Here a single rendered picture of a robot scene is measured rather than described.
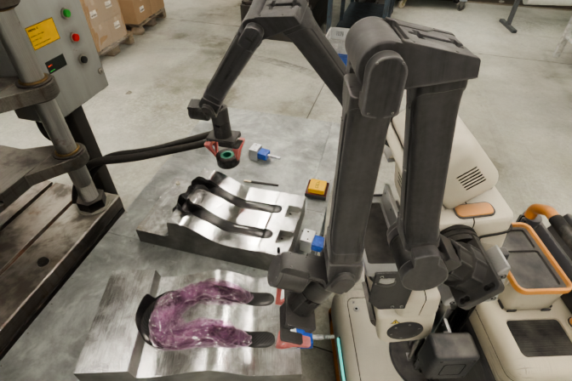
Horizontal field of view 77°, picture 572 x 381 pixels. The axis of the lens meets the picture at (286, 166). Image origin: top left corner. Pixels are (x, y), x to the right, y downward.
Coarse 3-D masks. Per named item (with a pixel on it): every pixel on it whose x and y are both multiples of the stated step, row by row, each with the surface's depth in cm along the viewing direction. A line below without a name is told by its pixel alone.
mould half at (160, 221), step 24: (168, 192) 129; (192, 192) 118; (240, 192) 125; (264, 192) 125; (168, 216) 120; (192, 216) 111; (240, 216) 117; (264, 216) 117; (144, 240) 118; (168, 240) 115; (192, 240) 111; (216, 240) 109; (240, 240) 109; (264, 240) 109; (264, 264) 109
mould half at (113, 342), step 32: (128, 288) 94; (160, 288) 98; (256, 288) 100; (96, 320) 87; (128, 320) 87; (256, 320) 93; (96, 352) 82; (128, 352) 82; (160, 352) 85; (192, 352) 83; (224, 352) 84; (256, 352) 87; (288, 352) 87
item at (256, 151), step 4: (256, 144) 152; (252, 148) 150; (256, 148) 150; (260, 148) 152; (252, 152) 150; (256, 152) 149; (260, 152) 150; (264, 152) 150; (268, 152) 150; (252, 156) 151; (256, 156) 150; (260, 156) 150; (264, 156) 149; (268, 156) 151; (272, 156) 150; (276, 156) 149; (256, 160) 152
